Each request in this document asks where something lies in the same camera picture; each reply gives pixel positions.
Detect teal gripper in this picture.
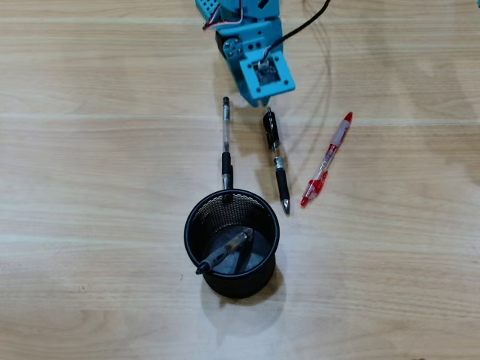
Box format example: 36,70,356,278
215,18,284,109

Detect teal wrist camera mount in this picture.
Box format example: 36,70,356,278
238,50,296,103

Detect black camera cable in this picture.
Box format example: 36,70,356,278
261,0,332,71

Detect clear stick pen black cap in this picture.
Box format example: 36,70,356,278
220,96,234,191

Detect black mesh pen holder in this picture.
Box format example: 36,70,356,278
183,188,281,300

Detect red retractable pen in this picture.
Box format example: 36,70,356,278
299,111,353,208

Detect white red servo wire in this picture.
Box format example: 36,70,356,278
201,0,245,32

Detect black retractable pen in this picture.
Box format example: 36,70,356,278
262,107,292,216

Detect clear pen with grey grip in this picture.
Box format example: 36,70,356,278
194,227,254,276

